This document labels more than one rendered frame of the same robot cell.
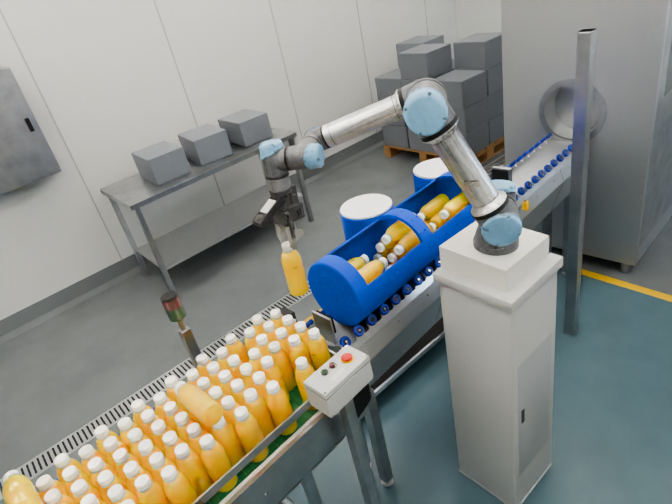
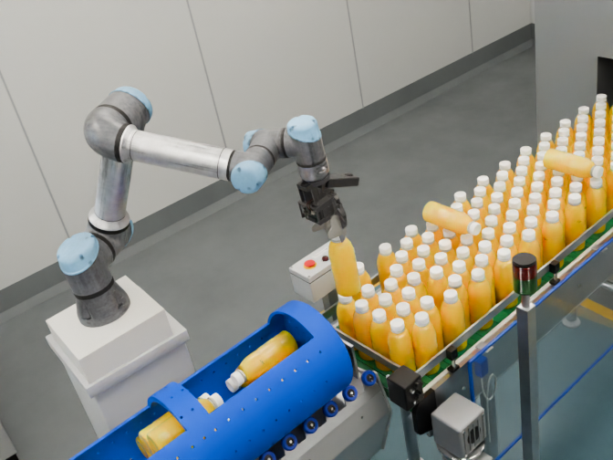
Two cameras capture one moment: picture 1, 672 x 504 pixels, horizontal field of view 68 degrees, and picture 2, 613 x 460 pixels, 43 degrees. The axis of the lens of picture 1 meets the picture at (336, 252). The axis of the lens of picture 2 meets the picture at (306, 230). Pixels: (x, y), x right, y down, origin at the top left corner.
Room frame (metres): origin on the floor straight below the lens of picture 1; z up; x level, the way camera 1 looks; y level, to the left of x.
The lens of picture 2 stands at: (3.22, 0.21, 2.52)
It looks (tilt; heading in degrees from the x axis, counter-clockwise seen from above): 32 degrees down; 185
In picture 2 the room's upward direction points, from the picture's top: 12 degrees counter-clockwise
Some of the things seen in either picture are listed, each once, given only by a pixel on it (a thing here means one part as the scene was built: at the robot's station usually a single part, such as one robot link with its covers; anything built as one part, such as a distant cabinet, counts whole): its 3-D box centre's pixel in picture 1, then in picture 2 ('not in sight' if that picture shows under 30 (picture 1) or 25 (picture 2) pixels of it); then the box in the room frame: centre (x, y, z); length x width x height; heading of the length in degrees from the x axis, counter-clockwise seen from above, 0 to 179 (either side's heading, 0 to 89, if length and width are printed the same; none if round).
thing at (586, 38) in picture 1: (577, 206); not in sight; (2.21, -1.26, 0.85); 0.06 x 0.06 x 1.70; 39
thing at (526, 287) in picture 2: (175, 311); (524, 281); (1.57, 0.63, 1.18); 0.06 x 0.06 x 0.05
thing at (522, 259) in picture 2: (176, 312); (524, 282); (1.57, 0.63, 1.18); 0.06 x 0.06 x 0.16
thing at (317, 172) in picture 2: (278, 182); (314, 168); (1.52, 0.13, 1.61); 0.08 x 0.08 x 0.05
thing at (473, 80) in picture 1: (441, 99); not in sight; (5.48, -1.51, 0.59); 1.20 x 0.80 x 1.19; 35
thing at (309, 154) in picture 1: (306, 154); (265, 147); (1.50, 0.02, 1.68); 0.11 x 0.11 x 0.08; 73
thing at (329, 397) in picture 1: (339, 379); (324, 269); (1.17, 0.08, 1.05); 0.20 x 0.10 x 0.10; 129
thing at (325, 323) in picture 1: (325, 326); (341, 356); (1.53, 0.10, 0.99); 0.10 x 0.02 x 0.12; 39
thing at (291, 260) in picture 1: (293, 270); (343, 263); (1.49, 0.16, 1.29); 0.07 x 0.07 x 0.19
